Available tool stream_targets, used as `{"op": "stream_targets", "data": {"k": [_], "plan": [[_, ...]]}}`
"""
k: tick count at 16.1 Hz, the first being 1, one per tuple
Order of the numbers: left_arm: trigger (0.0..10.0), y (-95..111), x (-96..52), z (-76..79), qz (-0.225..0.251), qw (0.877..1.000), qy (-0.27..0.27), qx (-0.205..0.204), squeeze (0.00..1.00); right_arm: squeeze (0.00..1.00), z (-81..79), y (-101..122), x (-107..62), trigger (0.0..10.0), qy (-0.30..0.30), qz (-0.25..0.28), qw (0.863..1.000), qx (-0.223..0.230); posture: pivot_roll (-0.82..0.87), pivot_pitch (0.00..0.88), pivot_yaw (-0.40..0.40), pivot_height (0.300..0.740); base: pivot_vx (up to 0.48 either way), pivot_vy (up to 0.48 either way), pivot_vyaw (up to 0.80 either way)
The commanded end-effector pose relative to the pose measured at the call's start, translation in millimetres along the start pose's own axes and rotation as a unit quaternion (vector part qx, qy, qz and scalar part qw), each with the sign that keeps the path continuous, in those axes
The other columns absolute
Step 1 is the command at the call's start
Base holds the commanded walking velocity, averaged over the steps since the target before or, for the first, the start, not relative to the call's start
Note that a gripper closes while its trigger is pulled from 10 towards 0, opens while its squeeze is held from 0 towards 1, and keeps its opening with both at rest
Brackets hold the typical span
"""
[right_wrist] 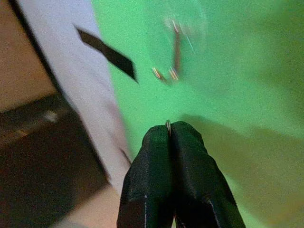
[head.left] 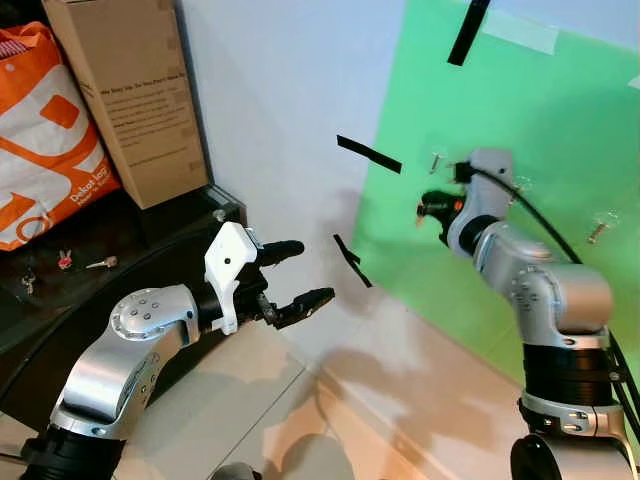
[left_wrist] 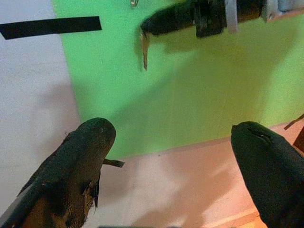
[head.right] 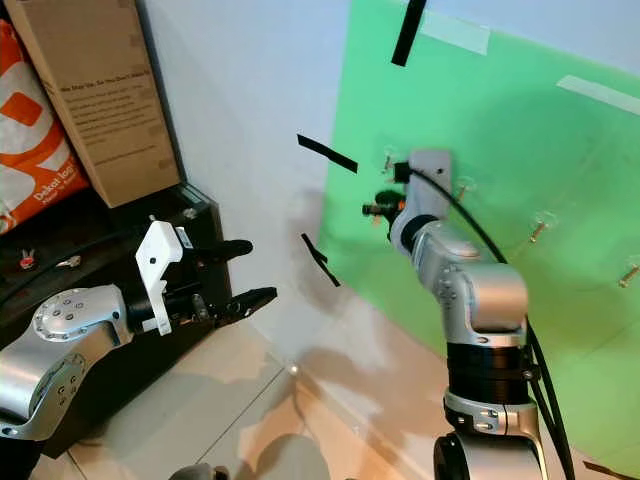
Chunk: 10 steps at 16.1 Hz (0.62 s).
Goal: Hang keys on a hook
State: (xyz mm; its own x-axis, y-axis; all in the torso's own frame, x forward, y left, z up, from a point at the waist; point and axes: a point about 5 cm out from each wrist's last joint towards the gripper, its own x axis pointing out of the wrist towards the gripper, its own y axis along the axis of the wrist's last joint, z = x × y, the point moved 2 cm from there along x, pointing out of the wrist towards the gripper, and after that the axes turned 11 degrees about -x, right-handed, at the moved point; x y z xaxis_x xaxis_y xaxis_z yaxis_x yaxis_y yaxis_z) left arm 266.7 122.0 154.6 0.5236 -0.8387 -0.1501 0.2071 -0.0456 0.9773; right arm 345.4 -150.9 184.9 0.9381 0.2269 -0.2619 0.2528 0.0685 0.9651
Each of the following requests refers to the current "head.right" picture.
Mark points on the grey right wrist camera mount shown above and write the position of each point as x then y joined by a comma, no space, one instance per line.
432,172

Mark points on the brown cardboard box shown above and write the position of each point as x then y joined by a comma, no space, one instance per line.
100,90

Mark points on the orange white shopping bag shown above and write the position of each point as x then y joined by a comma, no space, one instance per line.
30,140

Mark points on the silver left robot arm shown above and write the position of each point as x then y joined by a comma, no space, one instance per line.
60,350

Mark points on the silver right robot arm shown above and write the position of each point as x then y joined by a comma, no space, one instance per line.
490,300

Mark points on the clear tape strip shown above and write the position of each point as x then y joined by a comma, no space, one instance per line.
600,93
455,35

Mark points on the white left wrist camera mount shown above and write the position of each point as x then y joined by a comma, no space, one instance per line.
160,265

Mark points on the black low cabinet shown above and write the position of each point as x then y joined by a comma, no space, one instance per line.
110,235

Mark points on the black tape strip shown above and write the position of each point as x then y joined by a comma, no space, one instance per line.
326,153
408,30
320,260

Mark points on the green wall sheet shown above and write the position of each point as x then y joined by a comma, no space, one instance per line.
540,140

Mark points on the silver key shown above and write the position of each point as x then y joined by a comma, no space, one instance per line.
68,262

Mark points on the clear adhesive wall hook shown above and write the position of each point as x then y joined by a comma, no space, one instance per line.
542,228
630,270
388,158
463,187

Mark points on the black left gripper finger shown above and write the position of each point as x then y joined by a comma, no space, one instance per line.
250,301
225,249

